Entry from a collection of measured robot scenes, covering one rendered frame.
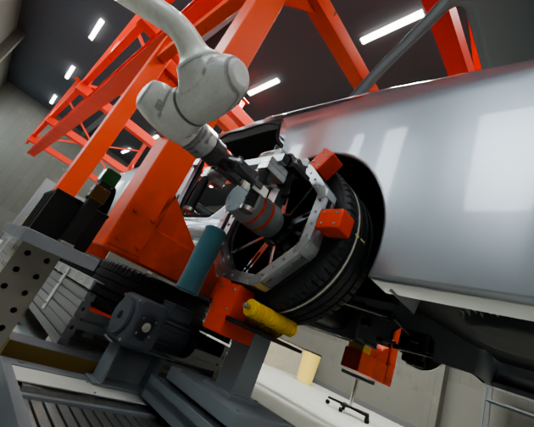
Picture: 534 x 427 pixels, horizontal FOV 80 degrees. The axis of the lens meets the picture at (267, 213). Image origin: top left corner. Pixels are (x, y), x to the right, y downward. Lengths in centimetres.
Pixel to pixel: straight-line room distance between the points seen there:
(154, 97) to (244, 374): 94
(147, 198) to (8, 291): 63
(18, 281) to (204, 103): 68
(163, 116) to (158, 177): 71
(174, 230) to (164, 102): 84
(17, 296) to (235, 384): 71
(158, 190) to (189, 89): 82
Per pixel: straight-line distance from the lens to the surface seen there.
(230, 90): 70
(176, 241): 154
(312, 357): 842
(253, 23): 208
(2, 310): 108
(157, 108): 82
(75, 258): 89
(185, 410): 121
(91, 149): 345
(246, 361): 125
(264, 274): 111
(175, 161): 154
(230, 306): 113
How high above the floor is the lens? 43
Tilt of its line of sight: 21 degrees up
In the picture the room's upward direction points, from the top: 24 degrees clockwise
